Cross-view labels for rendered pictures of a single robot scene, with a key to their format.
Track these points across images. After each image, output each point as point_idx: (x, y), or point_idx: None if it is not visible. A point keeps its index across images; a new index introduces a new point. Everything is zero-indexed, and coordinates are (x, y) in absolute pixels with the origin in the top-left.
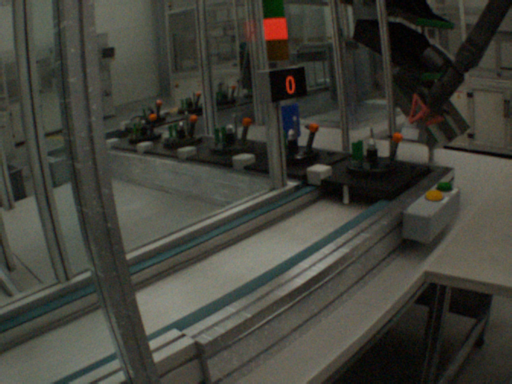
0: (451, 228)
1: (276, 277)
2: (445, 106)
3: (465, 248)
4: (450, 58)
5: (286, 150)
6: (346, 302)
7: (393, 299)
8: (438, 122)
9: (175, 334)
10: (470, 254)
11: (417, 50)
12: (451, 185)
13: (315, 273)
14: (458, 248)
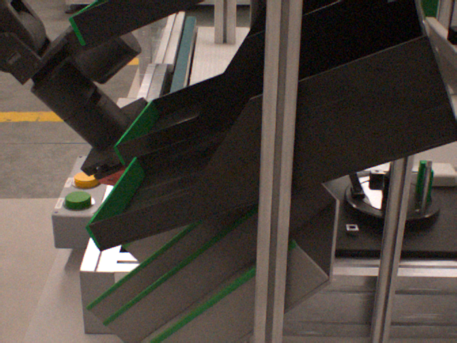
0: (67, 264)
1: (160, 90)
2: (94, 159)
3: (34, 233)
4: (58, 37)
5: (375, 171)
6: None
7: None
8: (112, 185)
9: (167, 62)
10: (26, 226)
11: (213, 90)
12: (66, 199)
13: (137, 96)
14: (45, 231)
